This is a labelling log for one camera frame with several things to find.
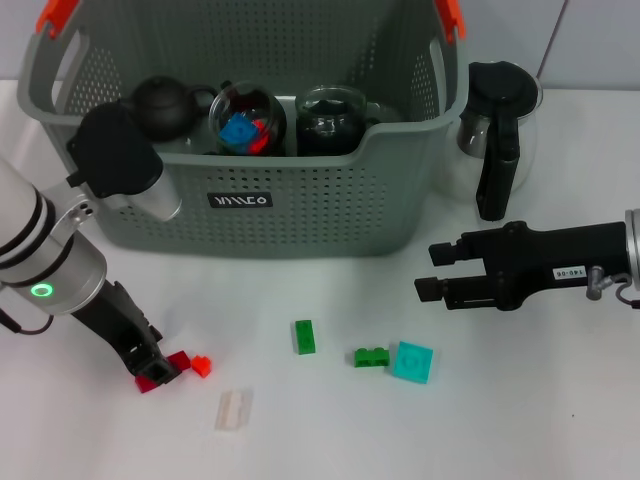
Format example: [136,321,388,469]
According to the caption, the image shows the dark red curved brick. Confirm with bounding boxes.
[134,350,193,395]

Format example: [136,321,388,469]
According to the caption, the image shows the glass coffee pot black lid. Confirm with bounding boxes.
[439,59,544,223]

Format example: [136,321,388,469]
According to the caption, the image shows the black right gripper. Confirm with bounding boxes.
[414,221,632,312]

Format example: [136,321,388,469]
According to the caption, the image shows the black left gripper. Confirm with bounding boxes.
[72,280,183,388]

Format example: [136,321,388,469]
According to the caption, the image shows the right gripper cable connector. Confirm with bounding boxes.
[587,264,640,310]

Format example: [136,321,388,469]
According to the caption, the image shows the clear transparent brick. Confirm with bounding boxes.
[214,388,255,431]

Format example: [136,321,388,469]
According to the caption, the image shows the green two-stud brick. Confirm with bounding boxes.
[354,347,391,369]

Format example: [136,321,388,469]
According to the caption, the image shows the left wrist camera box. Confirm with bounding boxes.
[66,102,184,223]

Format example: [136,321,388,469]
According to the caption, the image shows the blue square plate brick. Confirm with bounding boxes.
[219,112,259,154]

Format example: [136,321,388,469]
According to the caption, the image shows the black clay teapot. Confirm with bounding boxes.
[119,74,219,142]

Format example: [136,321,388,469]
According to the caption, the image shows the grey perforated storage basket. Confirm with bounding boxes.
[17,0,471,260]

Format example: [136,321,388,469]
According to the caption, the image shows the glass jar with bricks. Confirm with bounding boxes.
[208,79,290,157]

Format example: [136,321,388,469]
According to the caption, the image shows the glass teacup black sleeve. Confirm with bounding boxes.
[295,112,366,157]
[294,84,386,132]

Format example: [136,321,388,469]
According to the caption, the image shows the orange basket handle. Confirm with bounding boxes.
[35,0,469,44]

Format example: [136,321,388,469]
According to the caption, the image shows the teal square plate brick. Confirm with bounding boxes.
[392,341,435,385]

